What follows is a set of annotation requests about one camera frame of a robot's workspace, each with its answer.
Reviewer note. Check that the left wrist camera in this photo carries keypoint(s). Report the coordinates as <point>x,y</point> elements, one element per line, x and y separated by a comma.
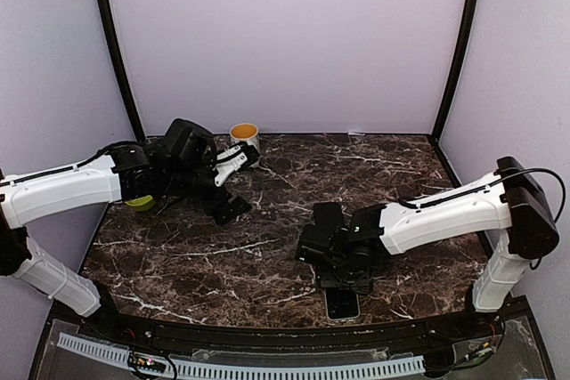
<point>226,164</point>

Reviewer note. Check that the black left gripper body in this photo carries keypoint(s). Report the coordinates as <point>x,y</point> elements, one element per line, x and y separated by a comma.
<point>211,206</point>

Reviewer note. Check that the white slotted cable duct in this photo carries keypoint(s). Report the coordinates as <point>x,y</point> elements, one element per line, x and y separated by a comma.
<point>152,366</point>

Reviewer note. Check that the green cup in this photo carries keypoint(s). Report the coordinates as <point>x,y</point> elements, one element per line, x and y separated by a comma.
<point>141,204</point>

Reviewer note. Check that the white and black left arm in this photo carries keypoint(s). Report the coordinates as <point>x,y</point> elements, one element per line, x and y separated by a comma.
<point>184,162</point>

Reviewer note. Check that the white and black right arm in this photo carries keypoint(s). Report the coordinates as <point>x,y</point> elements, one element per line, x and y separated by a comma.
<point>508,200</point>

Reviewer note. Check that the right black frame post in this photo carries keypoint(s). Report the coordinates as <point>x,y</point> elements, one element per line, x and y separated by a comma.
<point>452,81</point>

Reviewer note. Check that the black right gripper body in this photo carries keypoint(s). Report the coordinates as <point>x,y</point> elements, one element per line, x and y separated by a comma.
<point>344,278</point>

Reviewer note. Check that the white floral mug yellow inside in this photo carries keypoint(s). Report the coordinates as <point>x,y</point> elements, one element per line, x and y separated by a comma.
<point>245,139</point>

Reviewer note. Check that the left black frame post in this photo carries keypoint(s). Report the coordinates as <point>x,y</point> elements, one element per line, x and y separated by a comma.
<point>119,68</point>

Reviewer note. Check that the black phone case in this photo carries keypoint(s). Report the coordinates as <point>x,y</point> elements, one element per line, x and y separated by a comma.
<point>328,216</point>

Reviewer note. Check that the black front rail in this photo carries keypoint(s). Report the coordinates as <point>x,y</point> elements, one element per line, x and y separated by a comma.
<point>188,314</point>

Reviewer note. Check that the black frame post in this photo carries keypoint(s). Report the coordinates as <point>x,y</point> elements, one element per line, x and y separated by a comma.
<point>119,68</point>
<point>452,81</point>

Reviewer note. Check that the silver edged smartphone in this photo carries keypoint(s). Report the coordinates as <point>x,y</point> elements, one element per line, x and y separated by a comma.
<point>341,304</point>

